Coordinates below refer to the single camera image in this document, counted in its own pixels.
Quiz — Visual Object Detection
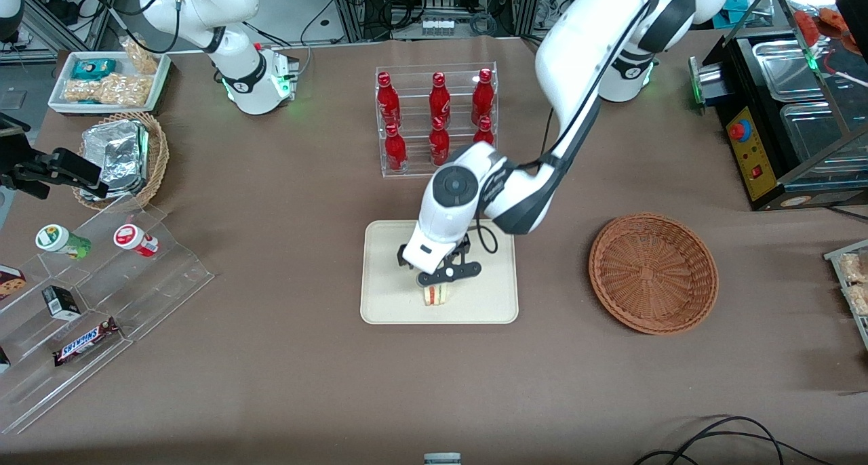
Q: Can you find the light tan wicker basket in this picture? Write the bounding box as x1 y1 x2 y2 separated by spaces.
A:
73 111 170 211

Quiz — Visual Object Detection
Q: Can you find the clear snack tray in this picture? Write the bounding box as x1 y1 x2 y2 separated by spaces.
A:
823 239 868 352

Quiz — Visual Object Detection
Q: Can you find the silver foil wrapped package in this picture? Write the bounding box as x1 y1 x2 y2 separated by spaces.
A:
79 119 151 199

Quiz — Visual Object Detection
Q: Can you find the clear wrapped pastry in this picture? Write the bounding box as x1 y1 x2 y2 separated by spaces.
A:
839 253 868 285
844 283 868 317

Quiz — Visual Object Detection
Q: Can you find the black food warmer appliance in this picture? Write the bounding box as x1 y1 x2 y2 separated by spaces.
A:
717 0 868 212

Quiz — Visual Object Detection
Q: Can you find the brown cookie box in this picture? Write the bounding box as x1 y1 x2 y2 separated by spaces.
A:
0 264 28 302

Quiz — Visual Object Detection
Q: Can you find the clear acrylic stepped display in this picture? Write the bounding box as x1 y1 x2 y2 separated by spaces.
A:
0 195 216 436

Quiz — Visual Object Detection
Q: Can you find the teal snack packet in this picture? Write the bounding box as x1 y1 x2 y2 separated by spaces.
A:
71 58 118 81

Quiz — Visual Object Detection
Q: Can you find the brown round wicker basket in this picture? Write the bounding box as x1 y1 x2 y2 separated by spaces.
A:
589 211 719 336

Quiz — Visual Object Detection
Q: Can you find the clear acrylic bottle rack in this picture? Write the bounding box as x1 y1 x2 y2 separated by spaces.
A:
375 62 499 178

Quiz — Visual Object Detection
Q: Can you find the small clear peanut bag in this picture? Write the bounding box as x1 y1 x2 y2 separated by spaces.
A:
120 36 161 75

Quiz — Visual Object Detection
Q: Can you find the Snickers chocolate bar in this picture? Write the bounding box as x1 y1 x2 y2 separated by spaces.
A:
52 317 122 367

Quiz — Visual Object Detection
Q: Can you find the large clear peanut bag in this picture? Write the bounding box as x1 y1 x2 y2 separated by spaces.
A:
64 73 152 107

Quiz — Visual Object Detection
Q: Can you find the black floor cable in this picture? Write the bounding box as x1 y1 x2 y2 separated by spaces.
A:
633 416 836 465

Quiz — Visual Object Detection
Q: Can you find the beige rectangular tray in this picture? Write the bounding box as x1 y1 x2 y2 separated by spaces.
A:
360 219 519 325

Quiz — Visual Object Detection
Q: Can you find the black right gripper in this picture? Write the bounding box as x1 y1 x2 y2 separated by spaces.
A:
0 148 110 200

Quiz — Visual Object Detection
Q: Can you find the white rectangular snack tray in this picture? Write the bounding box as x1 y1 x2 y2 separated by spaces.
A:
47 50 172 116

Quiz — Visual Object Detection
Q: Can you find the green lid cup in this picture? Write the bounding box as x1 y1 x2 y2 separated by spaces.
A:
35 224 93 261

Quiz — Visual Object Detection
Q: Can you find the red lid cup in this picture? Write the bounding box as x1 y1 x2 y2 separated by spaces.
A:
113 223 161 258

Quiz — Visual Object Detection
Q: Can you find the small black box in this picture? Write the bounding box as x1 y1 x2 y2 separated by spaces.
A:
41 285 83 321

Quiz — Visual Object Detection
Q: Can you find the silver metal cylinder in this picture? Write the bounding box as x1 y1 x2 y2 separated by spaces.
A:
688 56 728 115

